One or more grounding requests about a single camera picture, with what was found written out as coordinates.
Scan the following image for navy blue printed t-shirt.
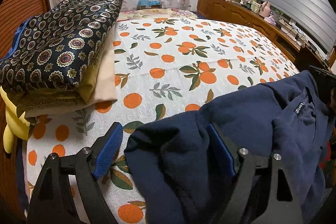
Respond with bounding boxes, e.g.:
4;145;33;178
125;68;335;223

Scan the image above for pink tissue pack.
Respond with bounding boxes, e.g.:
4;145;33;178
264;15;276;26

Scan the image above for yellow plush toy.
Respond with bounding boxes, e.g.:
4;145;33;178
1;88;30;154

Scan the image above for beige folded cloth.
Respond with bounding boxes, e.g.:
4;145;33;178
25;27;117;118

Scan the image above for wooden sideboard cabinet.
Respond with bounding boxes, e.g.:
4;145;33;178
197;0;331;71

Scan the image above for dark patterned folded cloth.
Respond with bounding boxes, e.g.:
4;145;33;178
1;0;123;93

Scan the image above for orange fruit print bedsheet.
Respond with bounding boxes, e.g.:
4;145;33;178
27;16;298;223

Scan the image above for floral beige quilt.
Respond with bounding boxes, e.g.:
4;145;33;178
117;9;198;22

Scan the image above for blue box behind bed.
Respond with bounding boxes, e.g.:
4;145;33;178
137;0;162;10

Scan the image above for brown louvered wardrobe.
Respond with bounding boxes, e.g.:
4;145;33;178
0;0;51;59

